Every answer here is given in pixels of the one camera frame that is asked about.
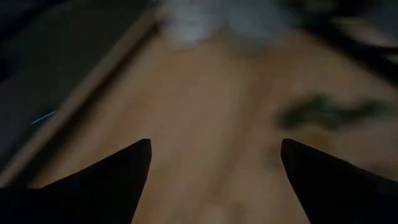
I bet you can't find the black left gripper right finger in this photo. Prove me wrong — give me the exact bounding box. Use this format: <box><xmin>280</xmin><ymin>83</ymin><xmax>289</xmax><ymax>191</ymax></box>
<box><xmin>280</xmin><ymin>138</ymin><xmax>398</xmax><ymax>224</ymax></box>

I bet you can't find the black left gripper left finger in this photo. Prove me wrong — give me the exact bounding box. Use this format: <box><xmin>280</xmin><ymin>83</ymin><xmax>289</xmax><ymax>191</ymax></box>
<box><xmin>0</xmin><ymin>138</ymin><xmax>152</xmax><ymax>224</ymax></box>

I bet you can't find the green herb packet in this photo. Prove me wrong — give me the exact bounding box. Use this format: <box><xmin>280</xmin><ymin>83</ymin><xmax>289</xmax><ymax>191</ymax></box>
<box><xmin>276</xmin><ymin>92</ymin><xmax>391</xmax><ymax>131</ymax></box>

